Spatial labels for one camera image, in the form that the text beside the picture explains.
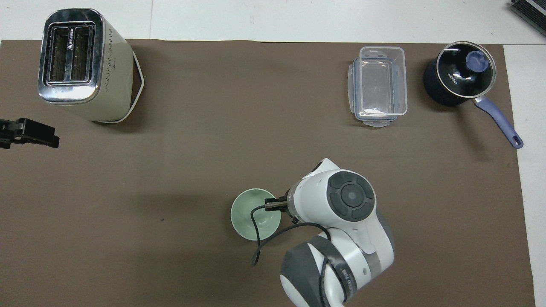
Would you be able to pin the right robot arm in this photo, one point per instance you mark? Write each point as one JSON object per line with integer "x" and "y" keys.
{"x": 354, "y": 241}

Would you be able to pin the green bowl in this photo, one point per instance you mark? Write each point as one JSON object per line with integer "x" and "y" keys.
{"x": 245, "y": 215}

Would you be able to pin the clear plastic container lid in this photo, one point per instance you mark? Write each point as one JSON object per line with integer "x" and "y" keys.
{"x": 375, "y": 121}

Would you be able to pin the clear plastic container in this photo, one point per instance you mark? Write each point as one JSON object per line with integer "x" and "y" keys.
{"x": 381, "y": 81}

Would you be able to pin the cream and chrome toaster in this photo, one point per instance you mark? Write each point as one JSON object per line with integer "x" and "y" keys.
{"x": 108, "y": 72}

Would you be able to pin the glass lid with blue knob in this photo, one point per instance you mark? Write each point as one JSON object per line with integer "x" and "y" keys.
{"x": 467, "y": 70}

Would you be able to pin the dark blue saucepan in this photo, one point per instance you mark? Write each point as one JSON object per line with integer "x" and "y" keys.
{"x": 495, "y": 113}

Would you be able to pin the grey ribbed device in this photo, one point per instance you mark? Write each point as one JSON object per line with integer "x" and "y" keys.
{"x": 531, "y": 9}

